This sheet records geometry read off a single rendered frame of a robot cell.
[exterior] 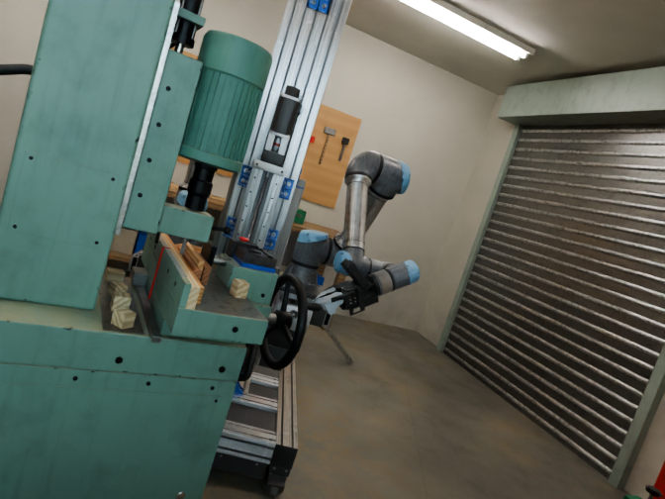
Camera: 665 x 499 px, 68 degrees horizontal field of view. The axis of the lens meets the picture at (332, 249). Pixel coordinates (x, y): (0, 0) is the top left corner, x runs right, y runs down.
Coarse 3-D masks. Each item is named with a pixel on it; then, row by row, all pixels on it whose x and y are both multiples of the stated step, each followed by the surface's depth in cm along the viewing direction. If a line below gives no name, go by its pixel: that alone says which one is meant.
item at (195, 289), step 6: (162, 234) 147; (168, 246) 134; (174, 252) 128; (180, 258) 124; (180, 264) 118; (186, 270) 114; (192, 276) 111; (192, 282) 106; (192, 288) 103; (198, 288) 103; (192, 294) 103; (198, 294) 104; (192, 300) 104; (186, 306) 103; (192, 306) 104
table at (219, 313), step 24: (144, 264) 146; (168, 288) 114; (216, 288) 126; (168, 312) 109; (192, 312) 104; (216, 312) 107; (240, 312) 113; (264, 312) 135; (192, 336) 106; (216, 336) 108; (240, 336) 111
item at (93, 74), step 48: (48, 0) 95; (96, 0) 98; (144, 0) 102; (48, 48) 96; (96, 48) 100; (144, 48) 104; (48, 96) 98; (96, 96) 102; (144, 96) 106; (48, 144) 101; (96, 144) 104; (48, 192) 102; (96, 192) 106; (0, 240) 101; (48, 240) 105; (96, 240) 109; (0, 288) 103; (48, 288) 107; (96, 288) 112
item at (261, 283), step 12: (228, 264) 134; (228, 276) 132; (240, 276) 132; (252, 276) 133; (264, 276) 135; (276, 276) 136; (252, 288) 134; (264, 288) 136; (252, 300) 135; (264, 300) 137
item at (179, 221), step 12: (168, 204) 125; (168, 216) 122; (180, 216) 123; (192, 216) 125; (204, 216) 126; (168, 228) 123; (180, 228) 124; (192, 228) 125; (204, 228) 127; (204, 240) 127
